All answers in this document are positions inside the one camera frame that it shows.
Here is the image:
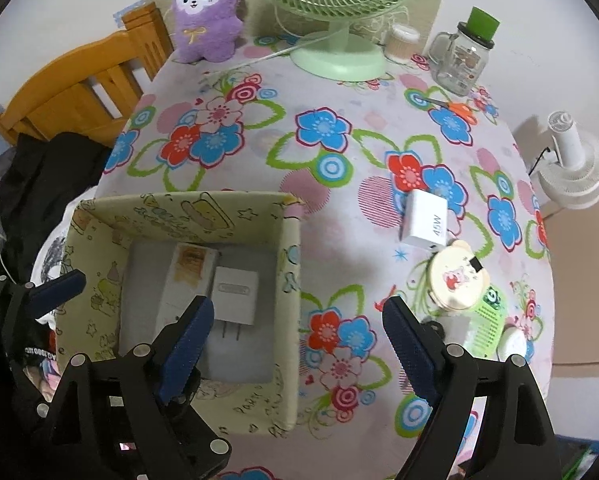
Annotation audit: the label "white circulator fan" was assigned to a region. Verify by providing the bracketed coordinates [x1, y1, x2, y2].
[534, 110, 599, 211]

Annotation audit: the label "white fan cable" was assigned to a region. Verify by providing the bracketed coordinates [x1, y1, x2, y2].
[199, 10, 345, 83]

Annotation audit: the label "white long box orange label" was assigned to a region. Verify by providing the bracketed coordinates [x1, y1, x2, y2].
[154, 242, 222, 341]

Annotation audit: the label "black fan cable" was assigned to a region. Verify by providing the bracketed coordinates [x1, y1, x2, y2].
[528, 147, 553, 176]

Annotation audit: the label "floral tablecloth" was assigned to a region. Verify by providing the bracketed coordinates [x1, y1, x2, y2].
[96, 35, 555, 480]

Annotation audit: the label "white round object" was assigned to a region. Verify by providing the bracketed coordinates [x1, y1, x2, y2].
[497, 327, 529, 361]

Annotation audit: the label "cotton swab container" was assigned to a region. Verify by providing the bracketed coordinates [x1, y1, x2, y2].
[383, 24, 421, 63]

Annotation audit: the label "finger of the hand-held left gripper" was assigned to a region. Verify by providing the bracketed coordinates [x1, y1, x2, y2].
[0, 269, 86, 361]

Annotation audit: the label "glass mug jar green lid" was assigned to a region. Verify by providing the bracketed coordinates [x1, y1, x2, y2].
[428, 6, 500, 97]

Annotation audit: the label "cream printed storage box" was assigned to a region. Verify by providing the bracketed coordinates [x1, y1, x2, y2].
[54, 191, 303, 436]

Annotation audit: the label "white square charger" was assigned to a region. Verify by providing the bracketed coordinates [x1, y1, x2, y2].
[398, 190, 447, 252]

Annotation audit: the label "white printed cloth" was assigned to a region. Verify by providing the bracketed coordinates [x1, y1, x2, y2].
[29, 220, 75, 321]

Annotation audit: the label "green panda plastic case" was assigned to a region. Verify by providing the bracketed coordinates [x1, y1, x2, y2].
[459, 285, 507, 358]

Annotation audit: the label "purple plush toy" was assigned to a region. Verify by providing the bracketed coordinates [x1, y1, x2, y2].
[172, 0, 245, 63]

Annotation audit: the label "black clothing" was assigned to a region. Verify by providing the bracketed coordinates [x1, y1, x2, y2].
[0, 132, 112, 281]

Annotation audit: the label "white charger with prongs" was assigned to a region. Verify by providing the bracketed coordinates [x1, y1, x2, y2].
[206, 266, 264, 356]

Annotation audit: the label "orange scissors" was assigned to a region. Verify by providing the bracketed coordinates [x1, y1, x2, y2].
[410, 94, 477, 126]

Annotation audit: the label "white plug adapter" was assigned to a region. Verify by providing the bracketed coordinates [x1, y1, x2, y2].
[422, 312, 473, 348]

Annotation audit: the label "green desk fan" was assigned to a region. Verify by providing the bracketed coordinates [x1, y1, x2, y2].
[236, 0, 425, 82]

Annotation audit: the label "cream round bear-eared tin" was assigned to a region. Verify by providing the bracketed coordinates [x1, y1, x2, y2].
[426, 240, 490, 311]

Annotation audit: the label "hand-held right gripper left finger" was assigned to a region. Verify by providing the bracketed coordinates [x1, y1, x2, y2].
[32, 296, 232, 480]

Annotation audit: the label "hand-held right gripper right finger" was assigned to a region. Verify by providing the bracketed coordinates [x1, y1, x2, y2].
[383, 296, 563, 480]

